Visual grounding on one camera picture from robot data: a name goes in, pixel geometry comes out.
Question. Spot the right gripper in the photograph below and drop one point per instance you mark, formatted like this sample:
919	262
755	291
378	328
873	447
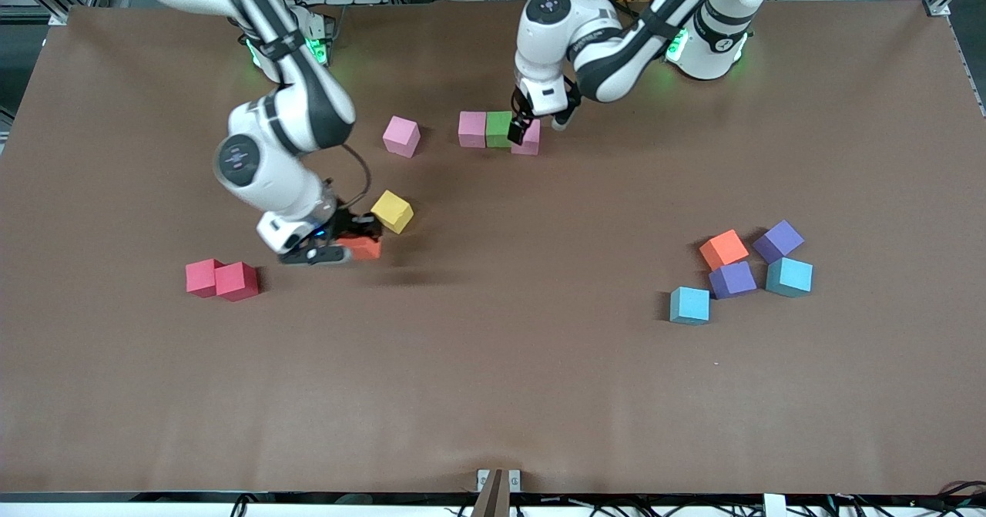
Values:
344	224

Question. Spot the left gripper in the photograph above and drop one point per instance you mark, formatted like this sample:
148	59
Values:
521	111

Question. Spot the orange foam cube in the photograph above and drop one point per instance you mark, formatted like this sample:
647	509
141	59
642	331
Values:
724	249
366	251

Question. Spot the green foam cube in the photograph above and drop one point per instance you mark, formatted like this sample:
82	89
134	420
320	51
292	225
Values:
498	129

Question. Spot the pink foam cube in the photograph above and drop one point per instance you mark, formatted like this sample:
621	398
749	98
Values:
401	135
533	143
472	130

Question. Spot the yellow foam cube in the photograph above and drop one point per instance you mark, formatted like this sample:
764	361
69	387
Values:
393	210

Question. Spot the light blue foam cube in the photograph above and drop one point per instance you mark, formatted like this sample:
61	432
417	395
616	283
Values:
689	305

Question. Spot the purple foam cube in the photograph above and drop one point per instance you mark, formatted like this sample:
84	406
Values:
778	240
732	279

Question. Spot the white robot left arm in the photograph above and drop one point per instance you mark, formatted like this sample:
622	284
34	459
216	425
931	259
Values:
551	8

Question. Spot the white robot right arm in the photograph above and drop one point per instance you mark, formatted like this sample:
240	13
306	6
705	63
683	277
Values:
246	162

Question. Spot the dark red foam cube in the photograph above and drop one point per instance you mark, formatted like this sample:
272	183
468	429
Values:
236	280

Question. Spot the light red foam cube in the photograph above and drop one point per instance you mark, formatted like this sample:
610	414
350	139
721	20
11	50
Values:
200	278

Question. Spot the brown table cover sheet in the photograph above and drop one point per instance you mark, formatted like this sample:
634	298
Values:
493	386

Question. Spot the teal foam cube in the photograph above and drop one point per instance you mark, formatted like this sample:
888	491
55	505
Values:
789	276

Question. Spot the table edge clamp bracket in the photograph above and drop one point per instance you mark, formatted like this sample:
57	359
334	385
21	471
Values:
497	498

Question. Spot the white table post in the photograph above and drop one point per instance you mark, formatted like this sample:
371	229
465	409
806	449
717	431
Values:
774	506

